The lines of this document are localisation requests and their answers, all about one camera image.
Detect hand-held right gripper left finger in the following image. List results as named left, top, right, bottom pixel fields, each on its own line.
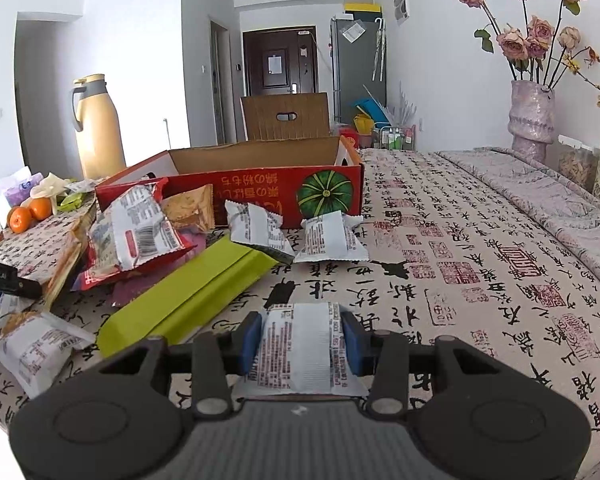
left=97, top=312, right=264, bottom=421

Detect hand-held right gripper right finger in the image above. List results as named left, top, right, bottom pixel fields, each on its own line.
left=341, top=309, right=502, bottom=420

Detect white snack packet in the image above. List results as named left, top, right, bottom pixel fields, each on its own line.
left=235, top=302, right=371, bottom=399
left=0, top=310, right=97, bottom=400
left=224, top=200, right=297, bottom=265
left=294, top=210, right=370, bottom=263

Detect long green snack packet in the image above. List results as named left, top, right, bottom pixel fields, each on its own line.
left=96, top=236, right=281, bottom=359

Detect red striped snack packet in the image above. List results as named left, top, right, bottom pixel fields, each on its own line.
left=72, top=177, right=198, bottom=291

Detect red cardboard box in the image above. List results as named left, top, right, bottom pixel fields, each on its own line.
left=95, top=135, right=365, bottom=233

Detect tan cracker packet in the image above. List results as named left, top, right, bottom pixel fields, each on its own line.
left=160, top=183, right=216, bottom=233

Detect calligraphy print tablecloth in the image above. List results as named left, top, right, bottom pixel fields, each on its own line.
left=0, top=147, right=600, bottom=480

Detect purple tissue pack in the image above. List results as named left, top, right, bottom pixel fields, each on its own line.
left=0, top=167, right=43, bottom=208

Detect small green snack packet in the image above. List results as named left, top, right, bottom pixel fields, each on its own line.
left=57, top=192, right=93, bottom=213

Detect yellow thermos jug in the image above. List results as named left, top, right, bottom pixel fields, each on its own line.
left=70, top=74, right=127, bottom=181

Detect pink quilted cloth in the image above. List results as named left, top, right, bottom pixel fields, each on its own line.
left=437, top=147, right=600, bottom=306

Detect blue dustpan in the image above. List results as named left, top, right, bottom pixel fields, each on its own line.
left=352, top=100, right=391, bottom=126

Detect dried lavender bunch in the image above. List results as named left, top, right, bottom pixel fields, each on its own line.
left=387, top=85, right=418, bottom=128

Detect grey fridge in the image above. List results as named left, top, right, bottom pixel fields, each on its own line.
left=329, top=16, right=387, bottom=126

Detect pink textured vase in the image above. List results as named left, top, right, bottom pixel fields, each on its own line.
left=509, top=80, right=556, bottom=163

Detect glass snack jar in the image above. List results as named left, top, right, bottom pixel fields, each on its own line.
left=557, top=135, right=597, bottom=188

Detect white folded umbrella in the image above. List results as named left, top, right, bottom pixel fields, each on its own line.
left=371, top=17, right=387, bottom=82

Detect dark brown door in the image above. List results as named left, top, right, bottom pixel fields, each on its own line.
left=243, top=26, right=317, bottom=97

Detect yellow box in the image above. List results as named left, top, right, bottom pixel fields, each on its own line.
left=344, top=2, right=383, bottom=17

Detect dried rose bouquet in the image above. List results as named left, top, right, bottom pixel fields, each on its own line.
left=452, top=0, right=600, bottom=88

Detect wire rack with bottles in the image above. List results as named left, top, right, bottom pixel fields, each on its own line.
left=372, top=122, right=416, bottom=151

